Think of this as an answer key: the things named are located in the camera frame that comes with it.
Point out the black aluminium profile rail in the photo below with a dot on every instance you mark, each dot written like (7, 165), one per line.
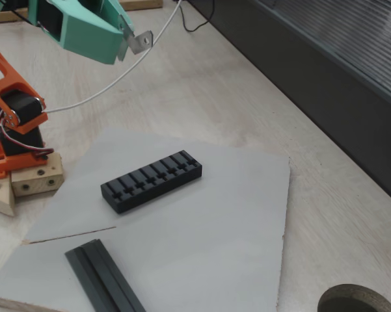
(104, 279)

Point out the small metal bracket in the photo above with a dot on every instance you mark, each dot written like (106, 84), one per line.
(141, 42)

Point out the grey laminated board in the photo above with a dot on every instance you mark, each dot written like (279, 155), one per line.
(198, 243)

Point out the wooden base block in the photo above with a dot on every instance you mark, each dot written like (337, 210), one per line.
(35, 182)

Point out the black slotted plastic block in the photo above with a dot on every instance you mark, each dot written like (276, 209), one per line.
(162, 191)

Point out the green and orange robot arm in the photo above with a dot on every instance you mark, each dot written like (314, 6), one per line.
(6, 74)

